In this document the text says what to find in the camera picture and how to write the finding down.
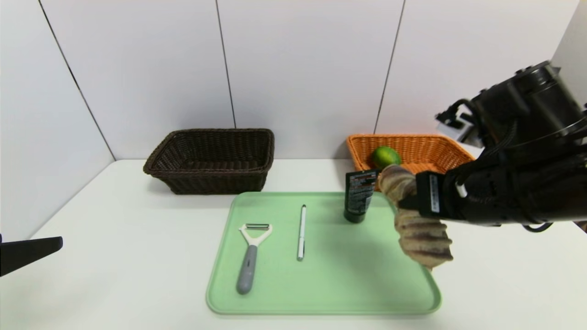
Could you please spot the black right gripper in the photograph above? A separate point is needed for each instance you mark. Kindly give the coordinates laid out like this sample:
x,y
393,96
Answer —
x,y
432,194

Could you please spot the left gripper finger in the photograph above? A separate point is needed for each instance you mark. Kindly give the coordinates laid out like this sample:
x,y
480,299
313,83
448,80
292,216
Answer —
x,y
23,254

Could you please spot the black squeeze tube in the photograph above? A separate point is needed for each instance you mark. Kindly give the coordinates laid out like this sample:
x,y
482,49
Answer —
x,y
360,197

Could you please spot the green lime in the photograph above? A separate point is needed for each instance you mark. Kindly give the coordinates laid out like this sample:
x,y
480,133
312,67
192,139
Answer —
x,y
385,156

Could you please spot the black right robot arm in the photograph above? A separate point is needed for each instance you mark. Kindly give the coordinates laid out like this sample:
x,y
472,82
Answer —
x,y
527,192

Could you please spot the orange wicker basket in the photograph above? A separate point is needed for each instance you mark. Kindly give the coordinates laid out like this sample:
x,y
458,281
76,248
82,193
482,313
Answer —
x,y
426,149

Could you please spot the dark brown wicker basket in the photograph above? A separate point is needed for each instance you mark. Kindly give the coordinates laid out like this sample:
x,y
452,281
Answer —
x,y
206,183

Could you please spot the white pen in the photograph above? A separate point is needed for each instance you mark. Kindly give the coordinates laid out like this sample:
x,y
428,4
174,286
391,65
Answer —
x,y
301,233

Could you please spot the light green plastic tray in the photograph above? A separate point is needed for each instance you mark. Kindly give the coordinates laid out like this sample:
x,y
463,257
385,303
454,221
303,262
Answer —
x,y
284,284

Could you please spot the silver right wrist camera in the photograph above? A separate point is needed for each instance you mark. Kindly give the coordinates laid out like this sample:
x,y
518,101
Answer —
x,y
467,134

